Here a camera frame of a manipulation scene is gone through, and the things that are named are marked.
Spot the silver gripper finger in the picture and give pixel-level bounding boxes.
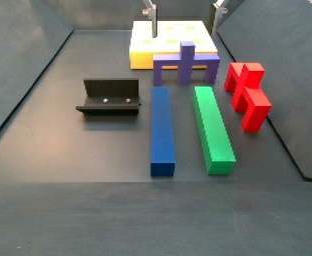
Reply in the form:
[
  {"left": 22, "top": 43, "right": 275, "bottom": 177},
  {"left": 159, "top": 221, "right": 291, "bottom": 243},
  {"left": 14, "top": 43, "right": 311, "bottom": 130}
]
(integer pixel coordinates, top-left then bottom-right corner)
[
  {"left": 213, "top": 0, "right": 229, "bottom": 34},
  {"left": 143, "top": 0, "right": 158, "bottom": 38}
]

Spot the red branched block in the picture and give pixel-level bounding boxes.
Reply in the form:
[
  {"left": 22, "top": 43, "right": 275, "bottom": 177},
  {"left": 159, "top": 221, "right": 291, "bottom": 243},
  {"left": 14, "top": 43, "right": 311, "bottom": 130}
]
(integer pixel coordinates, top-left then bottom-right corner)
[{"left": 225, "top": 62, "right": 273, "bottom": 133}]

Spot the black angle bracket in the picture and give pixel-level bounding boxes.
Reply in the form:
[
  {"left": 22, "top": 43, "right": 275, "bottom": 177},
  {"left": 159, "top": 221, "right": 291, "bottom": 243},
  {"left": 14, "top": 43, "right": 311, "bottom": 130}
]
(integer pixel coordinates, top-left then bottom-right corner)
[{"left": 76, "top": 78, "right": 140, "bottom": 115}]

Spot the yellow slotted board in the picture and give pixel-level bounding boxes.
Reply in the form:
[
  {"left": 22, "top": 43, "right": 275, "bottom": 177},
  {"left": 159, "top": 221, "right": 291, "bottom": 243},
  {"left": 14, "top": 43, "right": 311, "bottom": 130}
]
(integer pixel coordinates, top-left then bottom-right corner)
[{"left": 130, "top": 21, "right": 218, "bottom": 70}]

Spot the green long block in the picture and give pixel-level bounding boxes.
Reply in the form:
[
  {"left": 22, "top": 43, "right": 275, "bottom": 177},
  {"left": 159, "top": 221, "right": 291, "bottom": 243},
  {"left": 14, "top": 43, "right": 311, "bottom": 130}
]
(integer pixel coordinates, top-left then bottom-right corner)
[{"left": 194, "top": 86, "right": 237, "bottom": 175}]

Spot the purple branched block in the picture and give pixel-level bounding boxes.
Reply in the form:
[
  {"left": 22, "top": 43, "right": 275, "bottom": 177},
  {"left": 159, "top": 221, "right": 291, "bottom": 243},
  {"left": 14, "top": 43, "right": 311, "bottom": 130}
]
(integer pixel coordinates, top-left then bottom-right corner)
[{"left": 154, "top": 41, "right": 221, "bottom": 86}]

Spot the blue long block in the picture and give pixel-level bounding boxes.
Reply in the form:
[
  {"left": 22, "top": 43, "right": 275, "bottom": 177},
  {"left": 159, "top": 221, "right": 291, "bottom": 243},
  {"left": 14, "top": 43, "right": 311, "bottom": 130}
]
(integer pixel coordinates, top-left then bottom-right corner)
[{"left": 151, "top": 87, "right": 177, "bottom": 176}]

